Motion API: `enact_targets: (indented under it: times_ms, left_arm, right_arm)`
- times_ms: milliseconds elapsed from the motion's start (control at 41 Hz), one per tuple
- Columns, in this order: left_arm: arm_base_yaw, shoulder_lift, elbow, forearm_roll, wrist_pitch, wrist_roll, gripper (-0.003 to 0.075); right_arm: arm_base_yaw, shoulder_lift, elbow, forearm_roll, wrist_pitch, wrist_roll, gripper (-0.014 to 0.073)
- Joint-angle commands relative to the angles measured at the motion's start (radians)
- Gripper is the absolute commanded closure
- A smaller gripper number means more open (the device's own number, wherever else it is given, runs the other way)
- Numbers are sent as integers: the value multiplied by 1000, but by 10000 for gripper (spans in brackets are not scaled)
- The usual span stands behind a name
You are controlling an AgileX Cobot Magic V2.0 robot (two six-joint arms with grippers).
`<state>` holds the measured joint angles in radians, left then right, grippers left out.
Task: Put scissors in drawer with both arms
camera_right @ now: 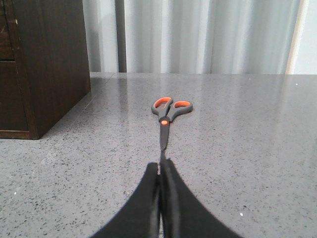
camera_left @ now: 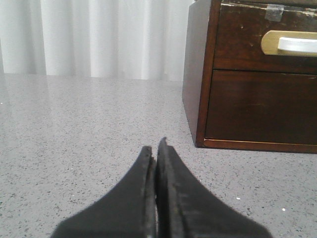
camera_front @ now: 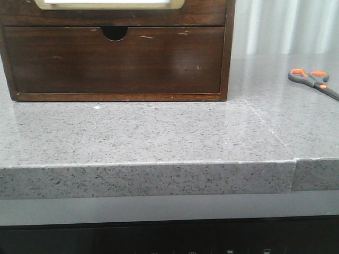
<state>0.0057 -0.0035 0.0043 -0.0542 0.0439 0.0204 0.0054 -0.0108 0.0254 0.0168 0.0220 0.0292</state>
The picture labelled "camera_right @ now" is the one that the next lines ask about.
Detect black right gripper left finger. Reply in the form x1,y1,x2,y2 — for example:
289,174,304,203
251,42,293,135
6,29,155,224
92,163,160,238

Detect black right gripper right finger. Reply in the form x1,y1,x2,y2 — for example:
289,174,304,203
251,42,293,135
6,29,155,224
160,158,240,238

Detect orange and grey scissors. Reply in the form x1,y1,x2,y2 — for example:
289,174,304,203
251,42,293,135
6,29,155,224
151,97,193,151

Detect dark wooden drawer cabinet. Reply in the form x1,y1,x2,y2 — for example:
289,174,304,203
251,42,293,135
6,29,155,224
0,0,90,139

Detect white pleated curtain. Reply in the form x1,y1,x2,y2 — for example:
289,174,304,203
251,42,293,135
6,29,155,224
83,0,317,75

